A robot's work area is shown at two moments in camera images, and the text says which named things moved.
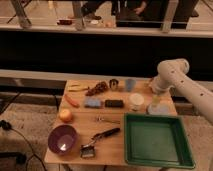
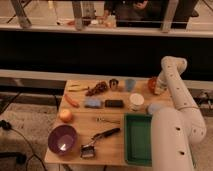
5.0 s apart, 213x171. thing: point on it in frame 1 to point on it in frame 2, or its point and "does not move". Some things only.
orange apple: x=65 y=116 does not move
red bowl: x=153 y=86 does not move
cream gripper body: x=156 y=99 to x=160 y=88
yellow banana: x=77 y=87 does not move
